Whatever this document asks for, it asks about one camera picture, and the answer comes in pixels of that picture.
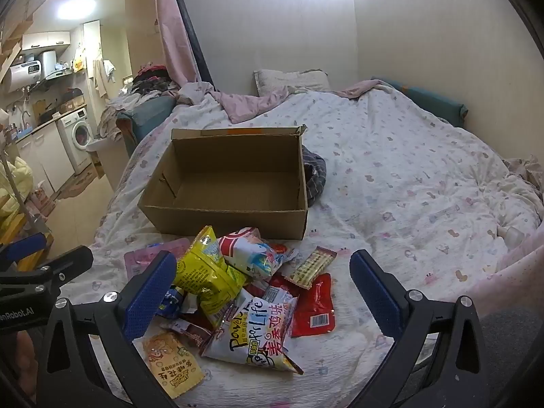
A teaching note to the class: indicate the white basin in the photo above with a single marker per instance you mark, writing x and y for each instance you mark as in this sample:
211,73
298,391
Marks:
97,145

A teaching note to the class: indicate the dark and white bar packet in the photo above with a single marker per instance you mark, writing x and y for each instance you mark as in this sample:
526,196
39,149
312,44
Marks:
191,333

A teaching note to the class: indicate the white and red cartoon snack bag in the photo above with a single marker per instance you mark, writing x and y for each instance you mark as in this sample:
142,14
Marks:
250,255

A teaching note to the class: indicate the yellow cloth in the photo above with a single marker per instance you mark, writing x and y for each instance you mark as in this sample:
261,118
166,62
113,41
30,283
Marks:
17,178

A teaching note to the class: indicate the round ceiling lamp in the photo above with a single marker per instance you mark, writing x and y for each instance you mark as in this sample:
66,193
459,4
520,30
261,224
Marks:
76,8

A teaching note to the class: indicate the white wall cabinet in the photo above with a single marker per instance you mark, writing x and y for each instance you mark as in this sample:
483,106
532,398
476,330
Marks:
46,40

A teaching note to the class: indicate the black door frame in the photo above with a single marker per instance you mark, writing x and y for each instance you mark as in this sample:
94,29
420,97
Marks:
193,34

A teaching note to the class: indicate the white kitchen counter cabinets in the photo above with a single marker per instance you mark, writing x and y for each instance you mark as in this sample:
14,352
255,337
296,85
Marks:
42,153

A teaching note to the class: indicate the grey striped cloth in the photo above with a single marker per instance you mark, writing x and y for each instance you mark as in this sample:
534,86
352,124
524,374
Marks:
314,174

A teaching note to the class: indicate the crumpled floral cloth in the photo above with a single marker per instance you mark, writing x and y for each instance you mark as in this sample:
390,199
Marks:
527,176

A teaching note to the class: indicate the red snack packet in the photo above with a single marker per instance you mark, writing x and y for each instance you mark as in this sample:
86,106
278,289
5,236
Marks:
312,310

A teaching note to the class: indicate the pink snack packet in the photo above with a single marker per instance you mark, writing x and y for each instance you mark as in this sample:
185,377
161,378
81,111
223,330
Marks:
140,259

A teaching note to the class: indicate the pile of clothes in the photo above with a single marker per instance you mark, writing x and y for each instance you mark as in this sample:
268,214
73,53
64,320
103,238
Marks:
151,78

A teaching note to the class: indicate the patterned pillow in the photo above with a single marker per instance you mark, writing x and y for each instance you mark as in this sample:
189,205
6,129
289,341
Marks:
293,78

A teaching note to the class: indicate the white printed quilt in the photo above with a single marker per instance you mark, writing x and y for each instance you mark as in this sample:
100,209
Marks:
403,187

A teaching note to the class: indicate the hanging white towel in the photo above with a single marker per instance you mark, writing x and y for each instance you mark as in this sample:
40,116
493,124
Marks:
102,76

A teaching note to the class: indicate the beige striped bar packet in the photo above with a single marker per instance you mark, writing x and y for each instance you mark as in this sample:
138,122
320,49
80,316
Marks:
310,265

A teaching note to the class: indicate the white water heater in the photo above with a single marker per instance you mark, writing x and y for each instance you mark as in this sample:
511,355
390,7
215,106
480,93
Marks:
23,74

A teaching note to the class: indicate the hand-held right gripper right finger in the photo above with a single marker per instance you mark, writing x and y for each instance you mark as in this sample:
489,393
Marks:
378,293

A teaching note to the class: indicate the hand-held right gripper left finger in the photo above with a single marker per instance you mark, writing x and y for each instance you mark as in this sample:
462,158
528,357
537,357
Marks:
148,291

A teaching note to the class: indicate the pink curtain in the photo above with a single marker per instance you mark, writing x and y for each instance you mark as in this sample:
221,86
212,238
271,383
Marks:
174,29

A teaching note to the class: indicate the pink blanket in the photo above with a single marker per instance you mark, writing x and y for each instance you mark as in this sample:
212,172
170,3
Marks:
246,104

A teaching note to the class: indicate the orange peanut snack packet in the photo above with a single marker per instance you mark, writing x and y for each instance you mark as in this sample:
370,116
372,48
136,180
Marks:
170,361

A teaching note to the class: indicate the pink fleece cloth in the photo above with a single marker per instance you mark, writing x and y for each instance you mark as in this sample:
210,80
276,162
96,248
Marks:
510,280

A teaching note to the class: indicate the yellow snack bag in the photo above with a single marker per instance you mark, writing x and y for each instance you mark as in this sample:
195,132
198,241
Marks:
204,272

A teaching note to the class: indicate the blue and white snack packet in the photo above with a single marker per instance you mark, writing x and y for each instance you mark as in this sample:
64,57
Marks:
180,301

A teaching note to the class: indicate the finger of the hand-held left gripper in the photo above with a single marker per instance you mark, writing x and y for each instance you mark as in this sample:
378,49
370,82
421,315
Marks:
23,250
68,263

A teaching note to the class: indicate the cardboard box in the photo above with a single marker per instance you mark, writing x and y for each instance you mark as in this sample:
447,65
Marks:
238,225

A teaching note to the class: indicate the white washing machine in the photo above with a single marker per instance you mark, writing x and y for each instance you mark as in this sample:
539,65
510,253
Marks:
76,136

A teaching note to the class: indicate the large white snack packet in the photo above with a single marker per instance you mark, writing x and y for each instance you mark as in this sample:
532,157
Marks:
250,335

